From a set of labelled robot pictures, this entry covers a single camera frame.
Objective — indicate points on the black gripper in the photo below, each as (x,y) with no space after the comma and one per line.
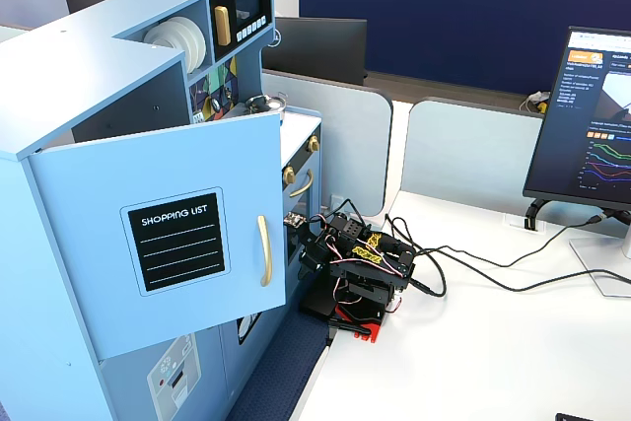
(307,254)

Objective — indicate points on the blue shopping list cabinet door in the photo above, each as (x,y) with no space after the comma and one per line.
(98,169)

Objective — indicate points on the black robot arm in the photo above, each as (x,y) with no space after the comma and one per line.
(365,273)

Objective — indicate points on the blue oven door with window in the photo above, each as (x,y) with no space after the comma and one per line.
(315,204)

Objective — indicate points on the blue dishwasher print door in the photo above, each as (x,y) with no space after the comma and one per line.
(231,367)

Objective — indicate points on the blue ice dispenser print door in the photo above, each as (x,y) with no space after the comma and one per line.
(128,381)

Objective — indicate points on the gold stove knob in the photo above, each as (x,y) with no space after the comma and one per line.
(289,175)
(314,144)

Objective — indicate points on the grey rounded desk divider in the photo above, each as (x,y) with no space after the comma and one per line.
(468,150)
(345,135)

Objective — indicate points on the steel toy pot with lid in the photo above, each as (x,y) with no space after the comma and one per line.
(268,103)

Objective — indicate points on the steel slotted spatula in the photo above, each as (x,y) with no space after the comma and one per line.
(198,118)

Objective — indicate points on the steel ladle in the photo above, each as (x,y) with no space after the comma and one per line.
(217,105)

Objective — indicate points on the white toy plate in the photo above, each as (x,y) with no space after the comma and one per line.
(162,39)
(189,36)
(201,39)

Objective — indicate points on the yellow and white plug bundle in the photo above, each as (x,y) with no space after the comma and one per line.
(537,101)

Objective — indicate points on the silver monitor stand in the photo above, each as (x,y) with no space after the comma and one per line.
(599,263)

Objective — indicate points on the blue wooden toy kitchen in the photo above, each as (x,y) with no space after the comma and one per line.
(89,66)

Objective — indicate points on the black monitor with lit screen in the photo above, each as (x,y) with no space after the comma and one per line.
(577,120)

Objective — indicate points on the black flat device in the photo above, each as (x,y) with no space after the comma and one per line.
(591,417)

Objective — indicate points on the small camera circuit board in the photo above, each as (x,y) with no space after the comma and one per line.
(296,220)

